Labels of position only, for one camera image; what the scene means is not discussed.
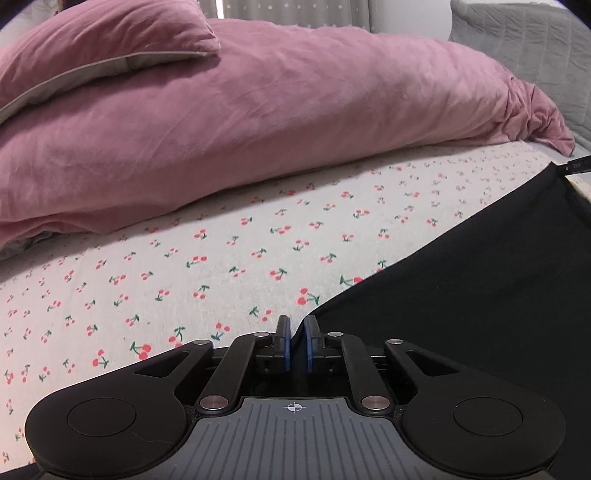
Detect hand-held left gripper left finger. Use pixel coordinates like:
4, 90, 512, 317
134, 315, 293, 415

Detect black pants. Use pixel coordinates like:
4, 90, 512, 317
302, 159, 591, 480

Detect pink pillow with grey edge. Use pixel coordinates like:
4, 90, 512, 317
0, 0, 222, 123

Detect cherry print bedsheet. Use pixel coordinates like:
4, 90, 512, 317
0, 138, 591, 474

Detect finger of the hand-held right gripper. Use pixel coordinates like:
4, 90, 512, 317
560, 156, 591, 176

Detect pink duvet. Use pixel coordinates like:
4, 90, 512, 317
0, 18, 576, 261

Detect grey curtain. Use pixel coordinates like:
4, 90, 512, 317
198, 0, 371, 34

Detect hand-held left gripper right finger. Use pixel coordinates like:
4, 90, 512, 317
302, 315, 462, 415

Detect grey quilted headboard cover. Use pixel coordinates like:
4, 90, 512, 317
449, 0, 591, 154

